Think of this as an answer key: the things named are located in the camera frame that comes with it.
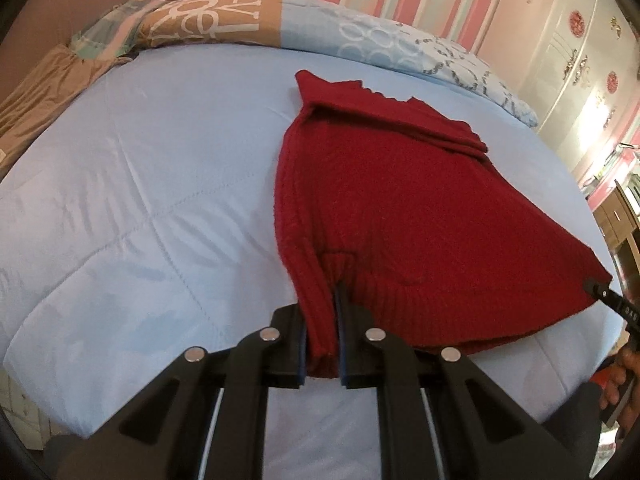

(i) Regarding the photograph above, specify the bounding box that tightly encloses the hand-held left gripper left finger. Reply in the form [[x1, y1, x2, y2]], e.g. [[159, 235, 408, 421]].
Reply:
[[60, 305, 308, 480]]

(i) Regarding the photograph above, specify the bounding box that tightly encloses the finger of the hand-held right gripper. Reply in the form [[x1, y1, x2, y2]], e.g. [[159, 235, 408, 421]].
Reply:
[[582, 279, 610, 304]]

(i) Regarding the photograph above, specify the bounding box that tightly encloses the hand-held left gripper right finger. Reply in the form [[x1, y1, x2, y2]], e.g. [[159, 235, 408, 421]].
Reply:
[[333, 284, 601, 480]]

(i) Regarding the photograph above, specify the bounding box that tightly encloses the red knit sweater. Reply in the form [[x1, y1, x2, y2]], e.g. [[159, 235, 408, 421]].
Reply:
[[272, 69, 614, 379]]

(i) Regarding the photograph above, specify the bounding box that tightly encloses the person's right hand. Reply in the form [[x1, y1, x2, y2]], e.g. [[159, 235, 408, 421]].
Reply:
[[599, 342, 640, 410]]

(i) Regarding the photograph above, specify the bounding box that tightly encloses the wooden cabinet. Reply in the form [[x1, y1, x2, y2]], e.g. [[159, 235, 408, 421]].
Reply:
[[594, 179, 640, 262]]

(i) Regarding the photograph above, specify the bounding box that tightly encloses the light blue quilt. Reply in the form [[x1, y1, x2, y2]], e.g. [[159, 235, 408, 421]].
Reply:
[[0, 41, 627, 480]]

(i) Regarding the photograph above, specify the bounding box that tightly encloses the white wardrobe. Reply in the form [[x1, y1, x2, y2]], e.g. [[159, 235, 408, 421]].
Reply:
[[514, 0, 640, 197]]

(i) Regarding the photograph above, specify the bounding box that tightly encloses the brown cloth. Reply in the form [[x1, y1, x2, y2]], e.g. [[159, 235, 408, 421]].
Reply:
[[0, 43, 134, 177]]

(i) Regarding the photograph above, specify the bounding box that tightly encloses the patterned blue orange pillow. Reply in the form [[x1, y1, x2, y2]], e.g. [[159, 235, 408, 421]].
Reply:
[[139, 0, 539, 129]]

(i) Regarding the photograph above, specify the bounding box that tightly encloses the plaid pillow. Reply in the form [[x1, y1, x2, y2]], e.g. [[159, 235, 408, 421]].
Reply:
[[69, 0, 172, 64]]

